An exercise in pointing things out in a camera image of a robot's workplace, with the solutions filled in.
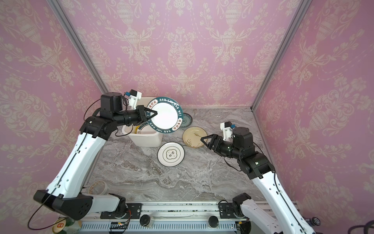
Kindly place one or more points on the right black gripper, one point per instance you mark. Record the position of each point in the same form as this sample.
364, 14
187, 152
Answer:
219, 140

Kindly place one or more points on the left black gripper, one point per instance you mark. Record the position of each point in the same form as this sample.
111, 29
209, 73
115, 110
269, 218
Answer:
141, 110

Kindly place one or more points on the beige plate floral pattern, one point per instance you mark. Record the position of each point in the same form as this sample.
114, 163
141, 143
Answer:
192, 137

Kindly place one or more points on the white plate dark lettered rim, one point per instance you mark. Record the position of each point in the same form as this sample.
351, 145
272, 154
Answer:
166, 115

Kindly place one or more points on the white plate green line pattern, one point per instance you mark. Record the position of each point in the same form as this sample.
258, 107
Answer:
171, 154

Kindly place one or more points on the white plate red green rim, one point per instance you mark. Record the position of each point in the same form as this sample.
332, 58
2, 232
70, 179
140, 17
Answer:
144, 129

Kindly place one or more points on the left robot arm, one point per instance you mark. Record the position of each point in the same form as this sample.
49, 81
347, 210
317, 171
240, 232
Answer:
64, 194

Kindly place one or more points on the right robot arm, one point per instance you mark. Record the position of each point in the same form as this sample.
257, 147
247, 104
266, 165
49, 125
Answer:
262, 173

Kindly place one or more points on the white plastic bin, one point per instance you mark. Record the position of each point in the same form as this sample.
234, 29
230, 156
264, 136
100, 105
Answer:
142, 140

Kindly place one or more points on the small teal patterned plate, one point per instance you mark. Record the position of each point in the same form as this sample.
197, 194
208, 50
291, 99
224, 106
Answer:
187, 120

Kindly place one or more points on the right jar black lid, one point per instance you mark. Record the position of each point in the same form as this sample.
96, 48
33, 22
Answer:
213, 222

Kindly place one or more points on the jar black lid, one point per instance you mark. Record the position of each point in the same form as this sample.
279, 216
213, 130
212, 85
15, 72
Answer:
147, 221
213, 222

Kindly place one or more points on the left jar black lid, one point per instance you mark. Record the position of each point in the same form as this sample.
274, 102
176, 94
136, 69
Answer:
147, 221

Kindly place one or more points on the purple drink bottle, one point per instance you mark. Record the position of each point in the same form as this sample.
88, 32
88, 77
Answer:
314, 221

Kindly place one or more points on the green can gold lid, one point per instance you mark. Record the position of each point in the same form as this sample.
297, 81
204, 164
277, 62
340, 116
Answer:
67, 225

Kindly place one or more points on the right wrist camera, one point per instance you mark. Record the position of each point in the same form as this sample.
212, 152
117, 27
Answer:
227, 129

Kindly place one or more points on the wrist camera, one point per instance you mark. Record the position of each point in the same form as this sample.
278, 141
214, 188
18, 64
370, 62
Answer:
227, 129
133, 97

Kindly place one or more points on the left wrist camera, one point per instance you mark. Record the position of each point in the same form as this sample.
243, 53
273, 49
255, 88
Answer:
133, 97

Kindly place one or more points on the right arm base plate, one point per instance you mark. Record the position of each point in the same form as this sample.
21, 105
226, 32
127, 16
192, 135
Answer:
228, 210

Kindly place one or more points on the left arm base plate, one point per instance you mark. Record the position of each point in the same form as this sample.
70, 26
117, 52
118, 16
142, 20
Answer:
132, 211

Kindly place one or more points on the white slotted cable duct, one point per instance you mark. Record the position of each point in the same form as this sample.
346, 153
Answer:
158, 227

